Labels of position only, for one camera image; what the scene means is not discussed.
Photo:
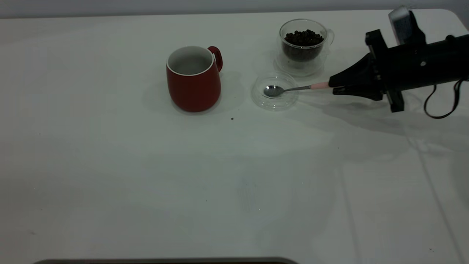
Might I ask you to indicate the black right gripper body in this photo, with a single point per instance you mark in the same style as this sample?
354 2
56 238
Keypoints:
410 68

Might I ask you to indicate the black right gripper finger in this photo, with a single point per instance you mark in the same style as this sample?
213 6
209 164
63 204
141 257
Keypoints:
366 92
361 73

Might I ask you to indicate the clear double-walled glass cup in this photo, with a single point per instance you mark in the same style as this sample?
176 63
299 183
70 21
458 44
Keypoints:
304 68

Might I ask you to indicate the red ceramic mug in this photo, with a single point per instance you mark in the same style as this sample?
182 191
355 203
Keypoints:
194 91

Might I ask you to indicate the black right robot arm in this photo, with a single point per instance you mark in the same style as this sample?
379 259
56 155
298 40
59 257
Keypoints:
458 58

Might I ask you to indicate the dark coffee beans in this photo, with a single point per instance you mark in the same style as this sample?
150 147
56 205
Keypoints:
303 40

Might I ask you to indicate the clear round glass lid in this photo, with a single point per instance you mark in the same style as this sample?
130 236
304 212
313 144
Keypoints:
273 103

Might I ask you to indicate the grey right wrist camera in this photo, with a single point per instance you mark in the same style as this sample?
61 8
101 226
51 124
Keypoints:
405 25

